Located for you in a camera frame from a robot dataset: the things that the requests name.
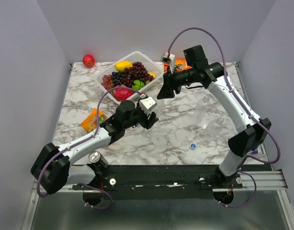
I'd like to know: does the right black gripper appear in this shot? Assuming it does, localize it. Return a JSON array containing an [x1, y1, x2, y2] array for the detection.
[[157, 66, 196, 100]]

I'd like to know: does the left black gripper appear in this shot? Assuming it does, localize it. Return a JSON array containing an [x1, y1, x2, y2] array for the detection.
[[123, 98, 159, 129]]

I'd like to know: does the clear plastic bottle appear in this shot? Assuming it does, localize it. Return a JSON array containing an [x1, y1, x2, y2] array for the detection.
[[153, 98, 165, 114], [192, 95, 211, 125], [201, 117, 224, 139]]

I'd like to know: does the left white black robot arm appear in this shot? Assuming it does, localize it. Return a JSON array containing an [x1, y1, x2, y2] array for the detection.
[[31, 97, 158, 197]]

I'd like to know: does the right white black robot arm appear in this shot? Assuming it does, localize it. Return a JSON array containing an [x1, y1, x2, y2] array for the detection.
[[157, 45, 271, 188]]

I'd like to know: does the small yellow lemon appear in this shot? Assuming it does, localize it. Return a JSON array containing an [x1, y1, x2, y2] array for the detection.
[[145, 72, 155, 85]]

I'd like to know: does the green toy fruit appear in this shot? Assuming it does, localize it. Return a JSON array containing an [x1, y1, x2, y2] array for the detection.
[[131, 80, 145, 92]]

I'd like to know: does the orange razor box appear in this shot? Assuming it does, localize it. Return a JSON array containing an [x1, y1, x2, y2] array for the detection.
[[161, 58, 192, 72]]

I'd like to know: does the red dragon fruit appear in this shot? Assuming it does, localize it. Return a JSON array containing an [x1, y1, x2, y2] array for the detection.
[[111, 84, 133, 101]]

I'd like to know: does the dark purple grape bunch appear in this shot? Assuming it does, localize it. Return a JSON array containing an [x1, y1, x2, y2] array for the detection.
[[111, 62, 148, 88]]

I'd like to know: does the white plastic basket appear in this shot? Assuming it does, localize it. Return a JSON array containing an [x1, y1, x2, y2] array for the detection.
[[94, 51, 164, 92]]

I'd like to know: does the red grape bunch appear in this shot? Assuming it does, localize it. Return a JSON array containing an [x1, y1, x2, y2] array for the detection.
[[101, 75, 114, 91]]

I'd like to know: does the orange snack bag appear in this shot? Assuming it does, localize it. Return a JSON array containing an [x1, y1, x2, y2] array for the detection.
[[80, 108, 108, 133]]

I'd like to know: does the yellow mango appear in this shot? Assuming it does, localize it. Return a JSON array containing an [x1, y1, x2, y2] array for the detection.
[[115, 61, 133, 72]]

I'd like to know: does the silver can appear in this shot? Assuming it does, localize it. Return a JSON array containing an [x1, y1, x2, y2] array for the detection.
[[88, 151, 108, 169]]

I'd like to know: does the red apple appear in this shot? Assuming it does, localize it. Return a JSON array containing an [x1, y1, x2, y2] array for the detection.
[[82, 55, 95, 68]]

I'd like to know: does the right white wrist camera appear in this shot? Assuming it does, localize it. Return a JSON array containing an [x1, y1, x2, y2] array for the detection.
[[160, 52, 175, 73]]

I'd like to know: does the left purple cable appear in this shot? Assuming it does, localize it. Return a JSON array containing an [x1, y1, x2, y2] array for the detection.
[[36, 86, 147, 197]]

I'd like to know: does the purple cable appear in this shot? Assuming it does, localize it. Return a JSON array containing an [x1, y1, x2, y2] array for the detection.
[[166, 27, 281, 208], [36, 86, 147, 197]]

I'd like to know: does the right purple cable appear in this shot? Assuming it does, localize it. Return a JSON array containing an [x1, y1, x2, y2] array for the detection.
[[166, 27, 281, 208]]

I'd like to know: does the black mounting rail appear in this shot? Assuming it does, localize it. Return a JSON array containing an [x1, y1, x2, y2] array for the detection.
[[74, 165, 243, 203]]

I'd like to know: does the aluminium frame rail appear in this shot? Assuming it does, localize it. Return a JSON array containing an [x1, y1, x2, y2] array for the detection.
[[40, 171, 288, 194]]

